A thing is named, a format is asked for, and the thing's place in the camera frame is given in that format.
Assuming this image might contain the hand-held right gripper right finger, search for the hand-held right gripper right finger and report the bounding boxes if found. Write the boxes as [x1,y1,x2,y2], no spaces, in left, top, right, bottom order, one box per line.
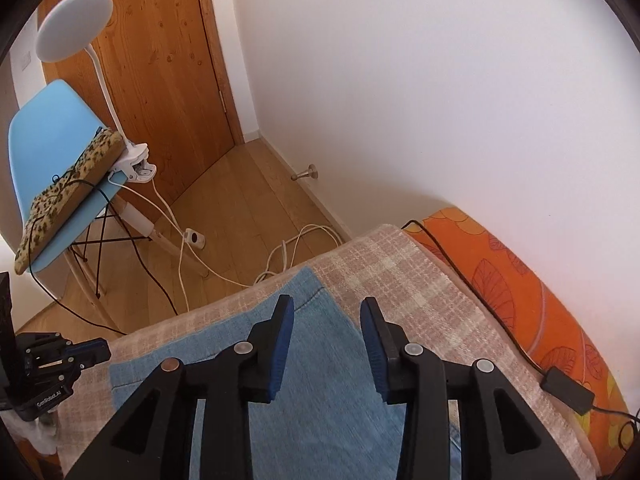
[360,296,598,480]

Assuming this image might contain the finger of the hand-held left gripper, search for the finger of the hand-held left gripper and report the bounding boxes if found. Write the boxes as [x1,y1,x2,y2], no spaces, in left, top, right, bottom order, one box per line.
[20,332,112,378]

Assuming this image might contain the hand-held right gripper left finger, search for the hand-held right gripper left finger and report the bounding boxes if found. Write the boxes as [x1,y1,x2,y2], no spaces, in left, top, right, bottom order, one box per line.
[65,294,296,480]

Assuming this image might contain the light blue denim pants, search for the light blue denim pants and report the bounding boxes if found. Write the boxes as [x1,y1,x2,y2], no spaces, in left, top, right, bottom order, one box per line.
[109,266,461,480]

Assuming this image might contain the person's light clothing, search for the person's light clothing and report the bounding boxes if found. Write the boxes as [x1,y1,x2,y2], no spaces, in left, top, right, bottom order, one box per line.
[10,407,63,461]

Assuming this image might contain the beige plaid blanket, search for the beige plaid blanket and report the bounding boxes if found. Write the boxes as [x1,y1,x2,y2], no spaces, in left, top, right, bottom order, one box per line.
[55,224,598,480]

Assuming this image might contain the leopard print cushion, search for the leopard print cushion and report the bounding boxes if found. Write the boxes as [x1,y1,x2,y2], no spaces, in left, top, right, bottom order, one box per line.
[13,127,126,276]

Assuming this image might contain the orange floral bed sheet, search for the orange floral bed sheet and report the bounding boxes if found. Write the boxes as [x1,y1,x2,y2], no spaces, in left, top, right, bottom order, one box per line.
[402,207,632,476]

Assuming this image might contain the blue chair with wooden legs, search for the blue chair with wooden legs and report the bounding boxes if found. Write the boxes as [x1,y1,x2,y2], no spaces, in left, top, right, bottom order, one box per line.
[9,80,211,333]

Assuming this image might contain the wooden door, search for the wooden door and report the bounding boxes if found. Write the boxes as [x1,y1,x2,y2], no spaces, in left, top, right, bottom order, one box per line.
[40,0,246,211]

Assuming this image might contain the white clip-on lamp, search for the white clip-on lamp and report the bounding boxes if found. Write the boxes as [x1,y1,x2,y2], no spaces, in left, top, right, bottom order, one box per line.
[36,0,157,183]

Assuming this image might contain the white lamp cable with switch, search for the white lamp cable with switch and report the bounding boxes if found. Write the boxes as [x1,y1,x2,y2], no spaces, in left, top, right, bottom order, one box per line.
[117,180,351,318]

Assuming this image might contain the black power adapter with cable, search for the black power adapter with cable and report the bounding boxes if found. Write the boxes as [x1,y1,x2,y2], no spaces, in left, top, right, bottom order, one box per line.
[401,219,640,456]

